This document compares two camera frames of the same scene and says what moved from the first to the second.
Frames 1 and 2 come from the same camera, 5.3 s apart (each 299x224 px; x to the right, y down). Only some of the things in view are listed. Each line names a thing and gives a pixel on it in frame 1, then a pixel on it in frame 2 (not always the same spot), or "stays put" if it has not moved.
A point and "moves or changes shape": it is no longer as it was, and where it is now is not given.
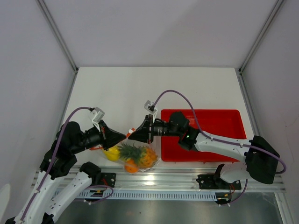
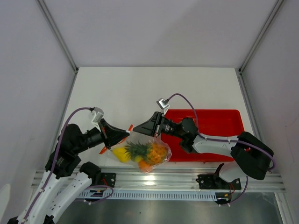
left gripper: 109,137 stays put
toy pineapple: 145,157 moves or changes shape
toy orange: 131,167 → 144,165
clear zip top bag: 134,156 moves or changes shape
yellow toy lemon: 113,153 → 120,154
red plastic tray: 226,123 stays put
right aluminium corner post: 238,71 stays put
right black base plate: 212,182 stays put
